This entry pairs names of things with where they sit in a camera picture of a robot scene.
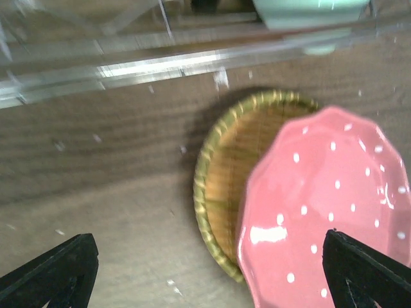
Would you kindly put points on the yellow plate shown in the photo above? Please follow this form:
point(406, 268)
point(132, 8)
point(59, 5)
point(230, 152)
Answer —
point(233, 146)

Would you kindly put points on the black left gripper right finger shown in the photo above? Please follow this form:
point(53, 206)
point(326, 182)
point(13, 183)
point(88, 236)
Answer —
point(360, 276)

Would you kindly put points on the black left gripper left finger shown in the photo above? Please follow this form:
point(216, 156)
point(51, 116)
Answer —
point(64, 276)

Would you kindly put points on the pale green bowl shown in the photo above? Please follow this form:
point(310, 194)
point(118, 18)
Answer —
point(299, 14)

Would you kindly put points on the chrome wire dish rack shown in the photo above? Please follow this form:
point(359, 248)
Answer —
point(51, 49)

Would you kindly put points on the pink scalloped plate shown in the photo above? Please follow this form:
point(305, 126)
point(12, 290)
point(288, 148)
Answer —
point(331, 169)

